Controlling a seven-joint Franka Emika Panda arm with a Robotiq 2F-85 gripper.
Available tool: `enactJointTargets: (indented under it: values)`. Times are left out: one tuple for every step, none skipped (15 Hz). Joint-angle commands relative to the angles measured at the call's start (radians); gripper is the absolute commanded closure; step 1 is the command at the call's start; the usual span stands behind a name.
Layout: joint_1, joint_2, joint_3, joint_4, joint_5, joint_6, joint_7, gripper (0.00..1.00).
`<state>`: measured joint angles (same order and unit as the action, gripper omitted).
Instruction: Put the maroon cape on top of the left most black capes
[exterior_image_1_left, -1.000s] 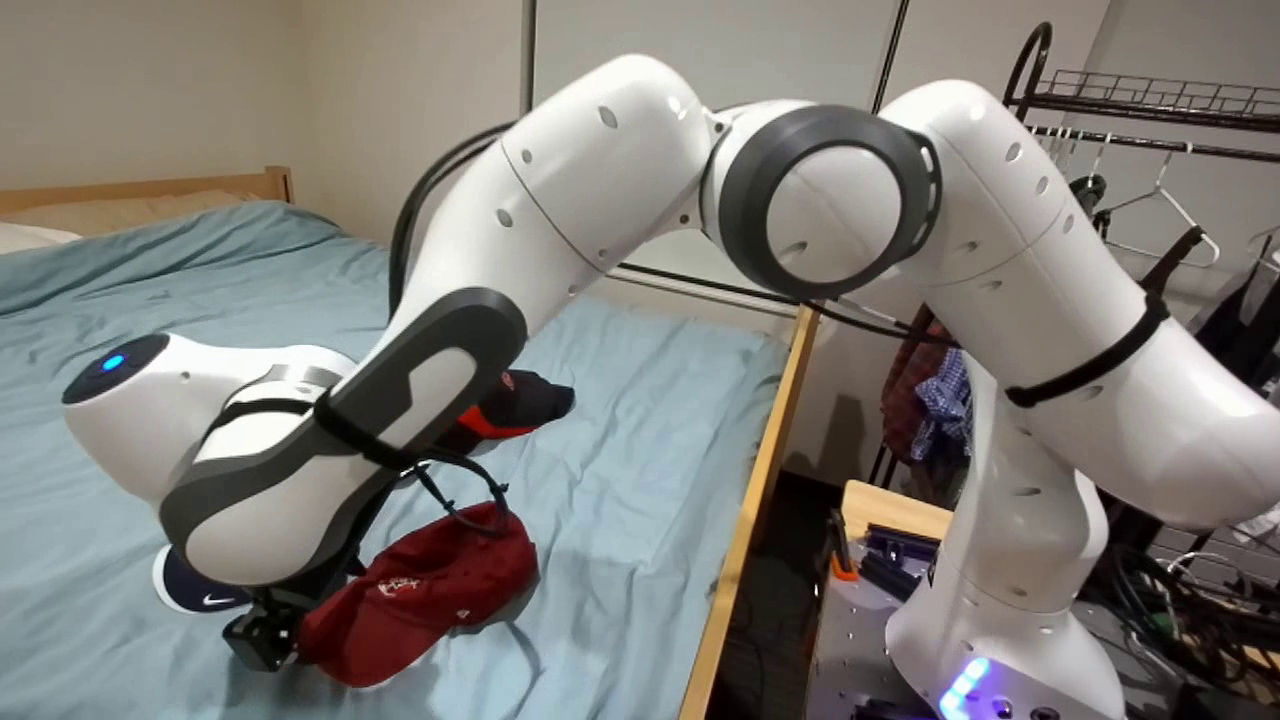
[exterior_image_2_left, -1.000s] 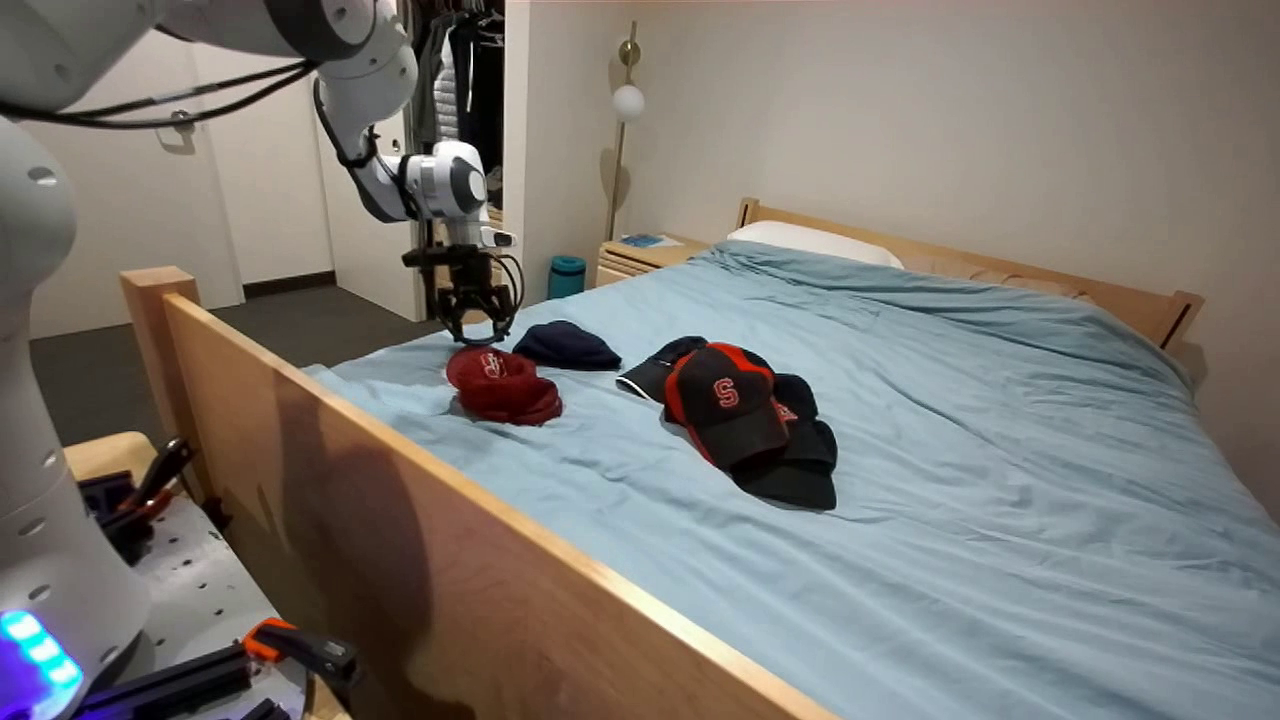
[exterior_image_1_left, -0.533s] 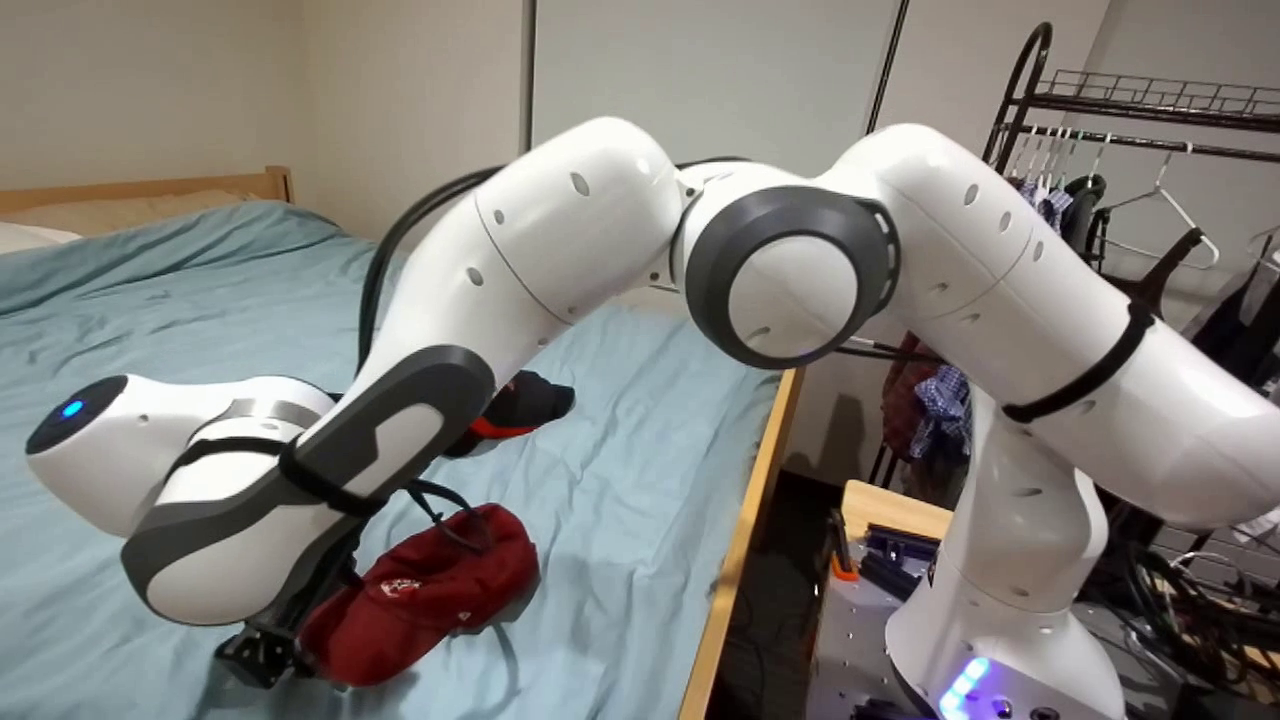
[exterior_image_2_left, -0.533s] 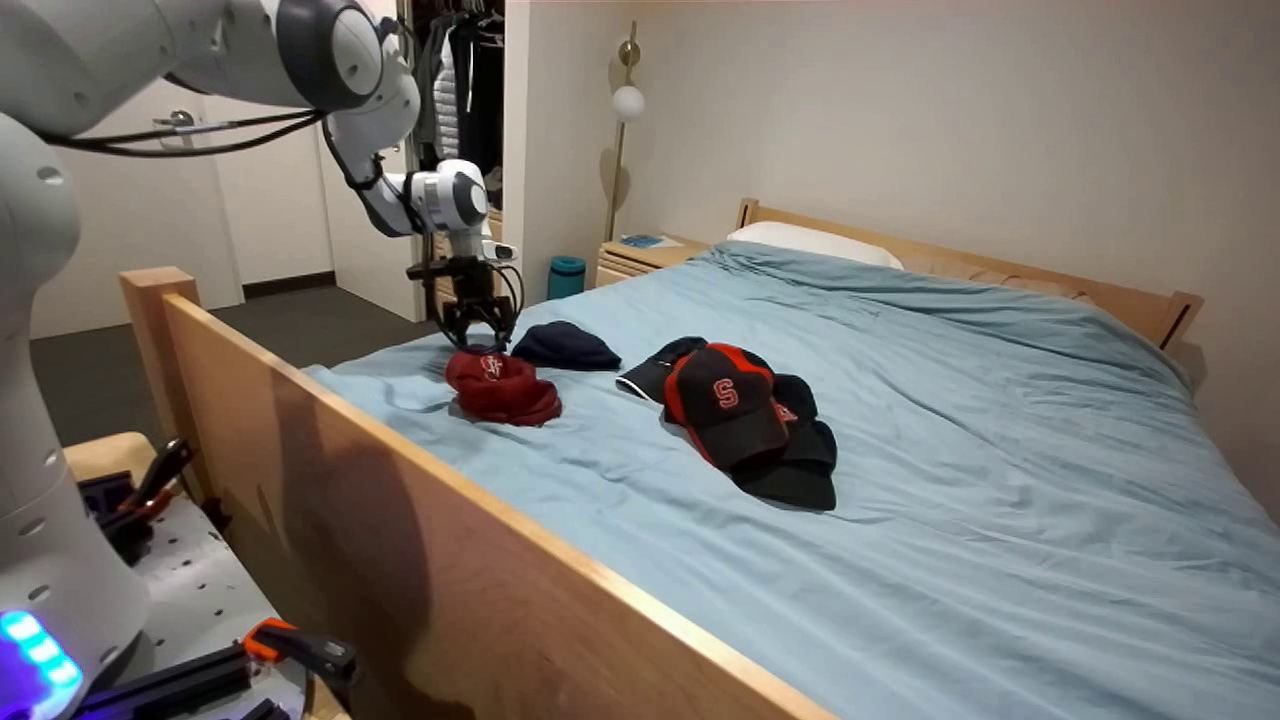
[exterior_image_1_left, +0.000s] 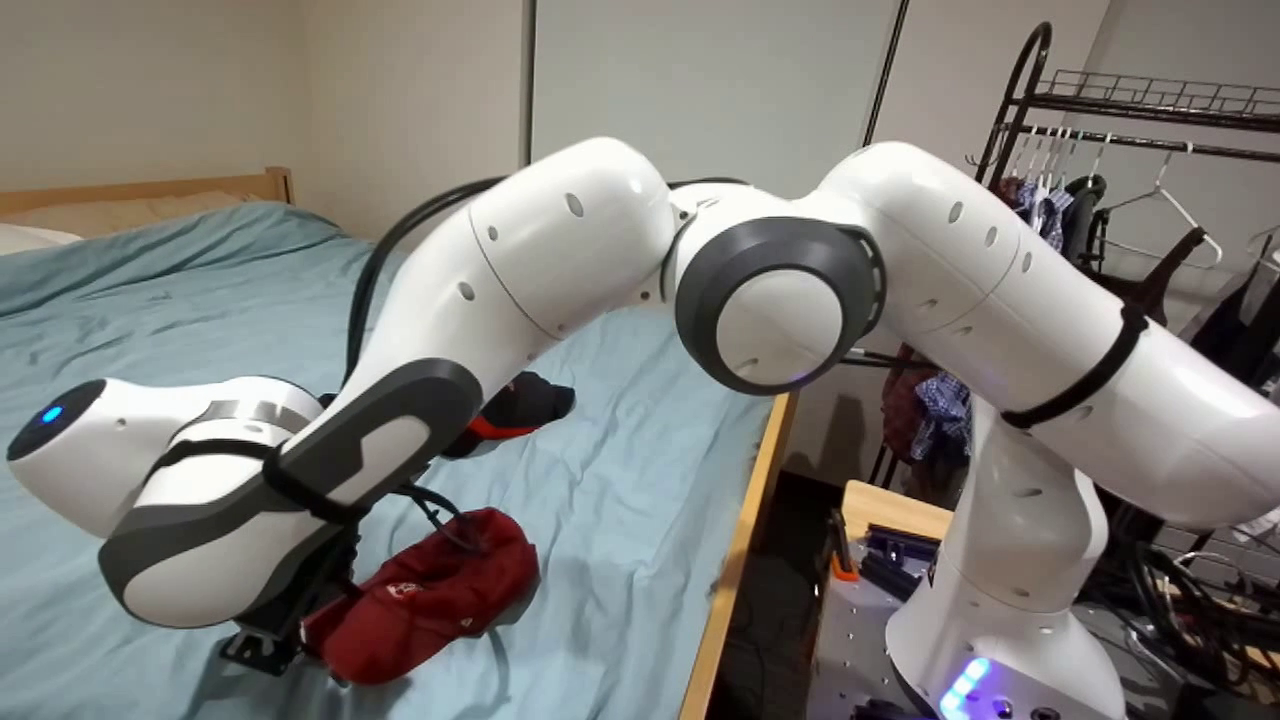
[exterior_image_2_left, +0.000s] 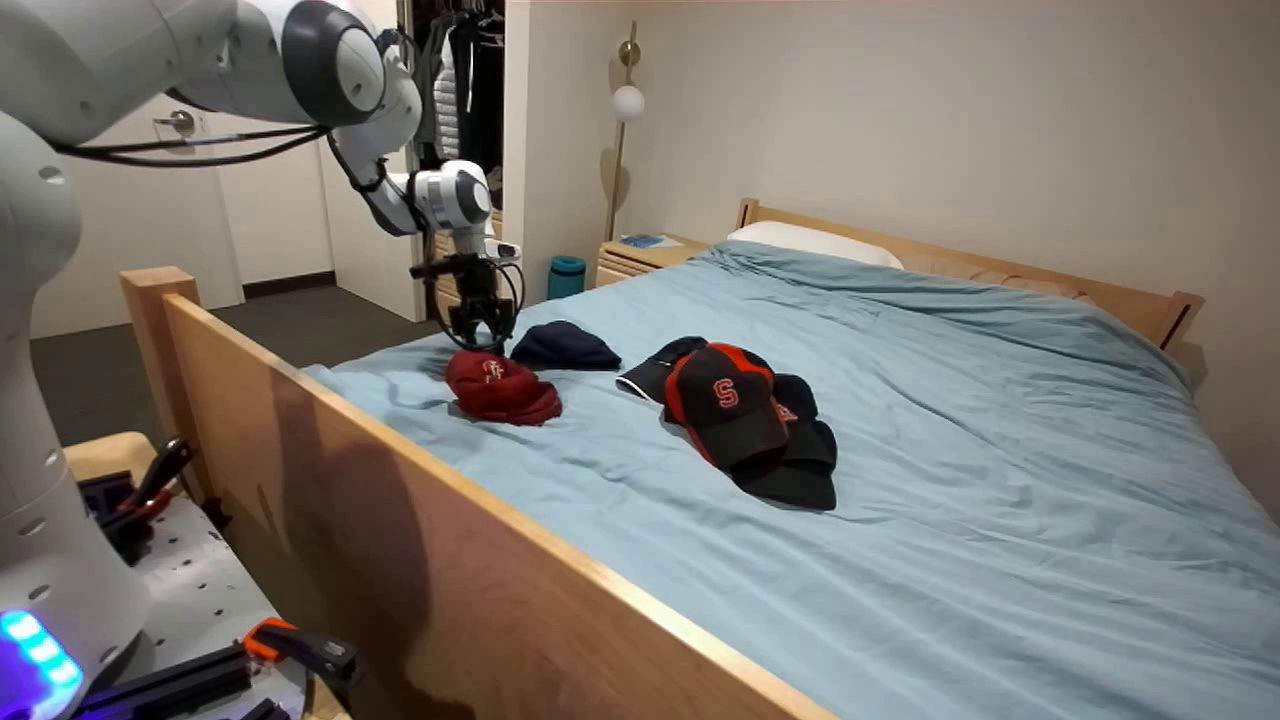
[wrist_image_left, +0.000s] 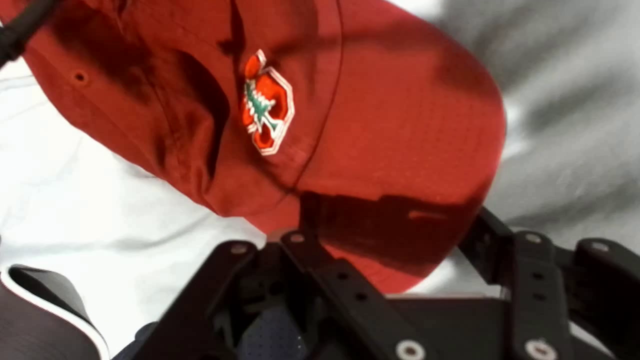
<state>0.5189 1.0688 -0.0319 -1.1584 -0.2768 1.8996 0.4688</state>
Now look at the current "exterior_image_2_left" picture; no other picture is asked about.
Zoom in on light wooden board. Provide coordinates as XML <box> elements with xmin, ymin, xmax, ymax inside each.
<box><xmin>60</xmin><ymin>427</ymin><xmax>164</xmax><ymax>486</ymax></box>

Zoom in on black and orange cap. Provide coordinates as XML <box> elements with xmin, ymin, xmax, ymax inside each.
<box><xmin>661</xmin><ymin>341</ymin><xmax>802</xmax><ymax>471</ymax></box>

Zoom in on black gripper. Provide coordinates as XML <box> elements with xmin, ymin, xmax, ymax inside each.
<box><xmin>427</xmin><ymin>245</ymin><xmax>527</xmax><ymax>354</ymax></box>

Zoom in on black cap with white trim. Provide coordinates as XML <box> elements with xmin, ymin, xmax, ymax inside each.
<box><xmin>611</xmin><ymin>333</ymin><xmax>714</xmax><ymax>405</ymax></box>

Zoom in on wooden bed headboard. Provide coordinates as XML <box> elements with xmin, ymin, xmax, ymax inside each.
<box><xmin>736</xmin><ymin>196</ymin><xmax>1208</xmax><ymax>351</ymax></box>

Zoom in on wooden nightstand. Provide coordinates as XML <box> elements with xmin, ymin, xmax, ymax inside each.
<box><xmin>591</xmin><ymin>235</ymin><xmax>714</xmax><ymax>293</ymax></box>

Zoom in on wooden bed footboard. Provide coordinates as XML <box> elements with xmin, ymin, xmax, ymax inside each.
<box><xmin>115</xmin><ymin>262</ymin><xmax>840</xmax><ymax>720</ymax></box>

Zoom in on plain black cap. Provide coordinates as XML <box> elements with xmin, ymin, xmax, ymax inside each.
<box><xmin>772</xmin><ymin>372</ymin><xmax>822</xmax><ymax>425</ymax></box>
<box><xmin>729</xmin><ymin>417</ymin><xmax>844</xmax><ymax>514</ymax></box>

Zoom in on navy baseball cap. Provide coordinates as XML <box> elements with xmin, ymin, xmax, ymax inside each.
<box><xmin>509</xmin><ymin>316</ymin><xmax>624</xmax><ymax>374</ymax></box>

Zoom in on maroon baseball cap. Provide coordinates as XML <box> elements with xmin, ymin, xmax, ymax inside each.
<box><xmin>441</xmin><ymin>344</ymin><xmax>569</xmax><ymax>427</ymax></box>

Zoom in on light blue bed sheet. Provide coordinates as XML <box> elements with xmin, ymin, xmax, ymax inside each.
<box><xmin>302</xmin><ymin>235</ymin><xmax>1280</xmax><ymax>720</ymax></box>

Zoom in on white door with handle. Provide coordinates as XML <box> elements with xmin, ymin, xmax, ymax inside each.
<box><xmin>33</xmin><ymin>91</ymin><xmax>205</xmax><ymax>341</ymax></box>

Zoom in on white pillow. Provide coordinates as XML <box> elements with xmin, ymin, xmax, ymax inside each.
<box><xmin>725</xmin><ymin>217</ymin><xmax>908</xmax><ymax>276</ymax></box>

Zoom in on white open door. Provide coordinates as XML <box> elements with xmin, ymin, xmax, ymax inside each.
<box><xmin>295</xmin><ymin>0</ymin><xmax>431</xmax><ymax>329</ymax></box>

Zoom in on orange black clamp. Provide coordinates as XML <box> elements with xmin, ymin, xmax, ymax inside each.
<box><xmin>77</xmin><ymin>613</ymin><xmax>362</xmax><ymax>720</ymax></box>
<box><xmin>99</xmin><ymin>437</ymin><xmax>196</xmax><ymax>540</ymax></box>

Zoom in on grey perforated mounting plate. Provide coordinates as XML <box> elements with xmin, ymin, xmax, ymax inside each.
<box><xmin>123</xmin><ymin>492</ymin><xmax>316</xmax><ymax>720</ymax></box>

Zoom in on silver door handle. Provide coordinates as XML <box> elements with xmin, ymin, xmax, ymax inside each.
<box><xmin>150</xmin><ymin>107</ymin><xmax>200</xmax><ymax>142</ymax></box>

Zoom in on teal waste bin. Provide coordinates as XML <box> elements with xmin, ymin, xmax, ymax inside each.
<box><xmin>544</xmin><ymin>250</ymin><xmax>591</xmax><ymax>303</ymax></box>

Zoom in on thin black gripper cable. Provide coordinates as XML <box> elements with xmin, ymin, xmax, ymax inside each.
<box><xmin>409</xmin><ymin>249</ymin><xmax>533</xmax><ymax>351</ymax></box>

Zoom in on floor lamp with globe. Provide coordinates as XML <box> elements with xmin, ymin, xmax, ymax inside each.
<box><xmin>597</xmin><ymin>17</ymin><xmax>652</xmax><ymax>249</ymax></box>

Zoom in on hanging striped garment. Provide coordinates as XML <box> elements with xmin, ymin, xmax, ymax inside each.
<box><xmin>427</xmin><ymin>51</ymin><xmax>474</xmax><ymax>168</ymax></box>

